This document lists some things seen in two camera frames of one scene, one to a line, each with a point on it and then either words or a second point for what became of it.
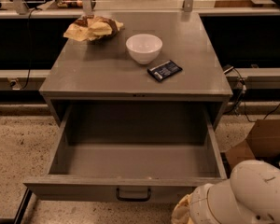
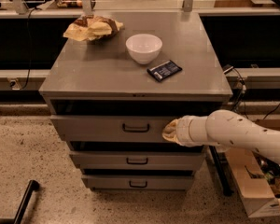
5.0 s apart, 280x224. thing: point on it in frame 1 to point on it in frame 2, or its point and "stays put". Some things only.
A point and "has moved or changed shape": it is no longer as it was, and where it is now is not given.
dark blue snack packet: (164, 70) stays put
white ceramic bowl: (144, 48) stays put
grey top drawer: (131, 154) has moved or changed shape
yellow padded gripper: (200, 204) to (184, 131)
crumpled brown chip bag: (91, 27) stays put
